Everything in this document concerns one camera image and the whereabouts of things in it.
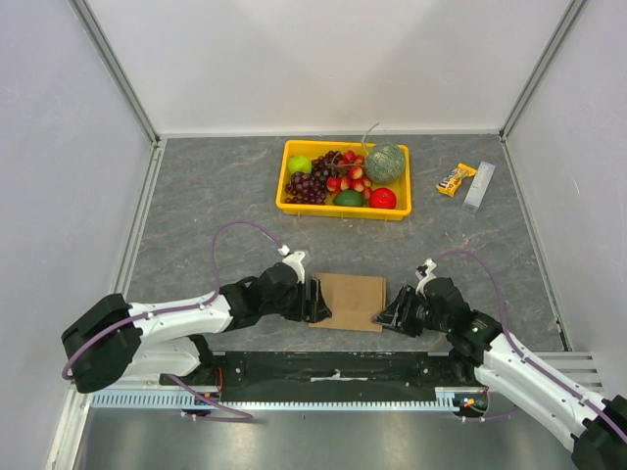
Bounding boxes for slotted cable duct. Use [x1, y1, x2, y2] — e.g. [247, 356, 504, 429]
[90, 388, 478, 412]

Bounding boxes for yellow plastic tray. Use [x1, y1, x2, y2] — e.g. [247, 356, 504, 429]
[275, 139, 412, 220]

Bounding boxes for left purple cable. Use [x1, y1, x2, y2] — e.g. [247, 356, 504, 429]
[61, 219, 288, 422]

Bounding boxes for right aluminium frame post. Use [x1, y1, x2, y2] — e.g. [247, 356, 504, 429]
[499, 0, 588, 143]

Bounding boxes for purple grape bunch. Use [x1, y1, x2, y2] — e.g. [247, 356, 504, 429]
[284, 151, 331, 205]

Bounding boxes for yellow candy bar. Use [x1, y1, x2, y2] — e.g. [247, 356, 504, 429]
[436, 163, 477, 197]

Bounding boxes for brown cardboard box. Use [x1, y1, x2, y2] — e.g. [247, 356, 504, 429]
[311, 272, 387, 333]

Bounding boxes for purple cable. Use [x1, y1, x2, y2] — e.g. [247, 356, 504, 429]
[433, 249, 627, 442]
[61, 219, 288, 422]

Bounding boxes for left aluminium frame post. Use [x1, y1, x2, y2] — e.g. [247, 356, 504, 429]
[68, 0, 161, 146]

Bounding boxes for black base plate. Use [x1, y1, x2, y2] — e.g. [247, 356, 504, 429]
[180, 352, 479, 403]

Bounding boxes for red tomato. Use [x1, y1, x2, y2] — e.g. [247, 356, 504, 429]
[368, 187, 397, 210]

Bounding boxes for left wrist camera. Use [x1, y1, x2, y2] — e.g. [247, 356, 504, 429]
[277, 245, 311, 284]

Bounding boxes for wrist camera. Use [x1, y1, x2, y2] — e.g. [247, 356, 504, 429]
[277, 245, 311, 284]
[415, 258, 437, 294]

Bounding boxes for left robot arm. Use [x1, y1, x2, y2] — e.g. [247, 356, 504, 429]
[61, 262, 332, 394]

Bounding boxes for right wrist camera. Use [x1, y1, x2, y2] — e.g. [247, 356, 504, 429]
[415, 258, 437, 294]

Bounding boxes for green netted melon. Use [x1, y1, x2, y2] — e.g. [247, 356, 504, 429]
[361, 123, 406, 185]

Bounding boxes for green avocado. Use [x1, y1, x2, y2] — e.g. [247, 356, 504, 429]
[333, 190, 365, 207]

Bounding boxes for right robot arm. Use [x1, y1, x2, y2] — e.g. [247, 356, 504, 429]
[372, 278, 626, 469]

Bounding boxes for aluminium frame post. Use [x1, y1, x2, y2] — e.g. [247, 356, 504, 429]
[68, 0, 161, 146]
[499, 0, 588, 143]

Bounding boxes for grey slim box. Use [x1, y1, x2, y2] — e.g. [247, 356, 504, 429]
[461, 162, 496, 213]

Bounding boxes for red strawberry cluster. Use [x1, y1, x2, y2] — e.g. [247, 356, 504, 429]
[323, 150, 372, 195]

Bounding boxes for green apple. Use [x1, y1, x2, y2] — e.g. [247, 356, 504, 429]
[287, 155, 313, 174]

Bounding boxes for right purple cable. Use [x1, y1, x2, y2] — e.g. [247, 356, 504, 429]
[433, 249, 627, 442]

